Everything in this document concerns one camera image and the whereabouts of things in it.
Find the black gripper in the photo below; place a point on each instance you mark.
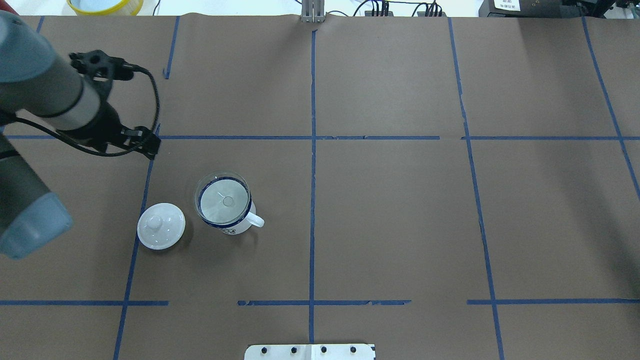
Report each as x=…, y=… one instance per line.
x=106, y=125

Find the clear plastic funnel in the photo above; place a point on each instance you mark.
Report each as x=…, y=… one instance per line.
x=222, y=199

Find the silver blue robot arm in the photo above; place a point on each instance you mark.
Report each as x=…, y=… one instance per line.
x=69, y=101

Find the white enamel cup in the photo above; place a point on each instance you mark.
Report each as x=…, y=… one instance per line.
x=245, y=225

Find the yellow tape roll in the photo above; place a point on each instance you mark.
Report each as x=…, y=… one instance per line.
x=106, y=7

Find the black desktop computer box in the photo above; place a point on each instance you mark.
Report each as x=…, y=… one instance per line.
x=544, y=9

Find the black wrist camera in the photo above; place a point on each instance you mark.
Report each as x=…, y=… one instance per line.
x=97, y=64

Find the aluminium frame post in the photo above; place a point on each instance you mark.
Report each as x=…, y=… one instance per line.
x=312, y=11

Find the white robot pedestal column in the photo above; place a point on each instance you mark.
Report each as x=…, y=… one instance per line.
x=327, y=351

